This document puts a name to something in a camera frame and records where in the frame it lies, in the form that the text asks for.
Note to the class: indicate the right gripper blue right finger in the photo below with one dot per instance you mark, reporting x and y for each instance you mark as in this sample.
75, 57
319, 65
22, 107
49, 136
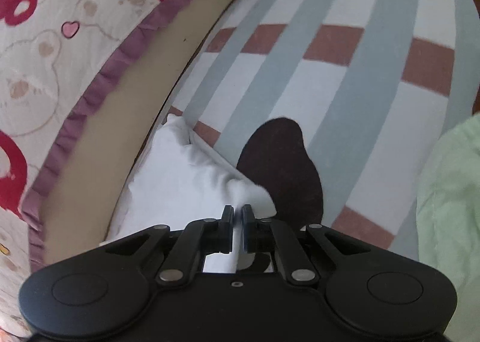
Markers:
274, 244

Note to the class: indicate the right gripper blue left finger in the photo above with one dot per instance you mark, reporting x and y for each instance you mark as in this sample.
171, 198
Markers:
192, 245

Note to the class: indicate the white t-shirt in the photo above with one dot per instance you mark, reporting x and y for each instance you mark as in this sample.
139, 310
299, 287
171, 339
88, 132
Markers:
179, 179

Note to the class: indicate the dark brown cloth patch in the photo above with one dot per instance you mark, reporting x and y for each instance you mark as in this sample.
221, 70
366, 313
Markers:
275, 158

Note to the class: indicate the beige mattress edge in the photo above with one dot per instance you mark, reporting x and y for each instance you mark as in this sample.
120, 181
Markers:
139, 79

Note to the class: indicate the pale green cloth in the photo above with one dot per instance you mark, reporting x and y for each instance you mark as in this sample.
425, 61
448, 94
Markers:
447, 221

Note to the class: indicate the striped checked bed sheet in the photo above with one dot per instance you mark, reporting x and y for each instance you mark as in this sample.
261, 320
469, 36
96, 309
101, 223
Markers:
372, 84

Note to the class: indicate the bear print quilted cover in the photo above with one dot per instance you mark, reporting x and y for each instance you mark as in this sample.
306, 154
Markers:
59, 59

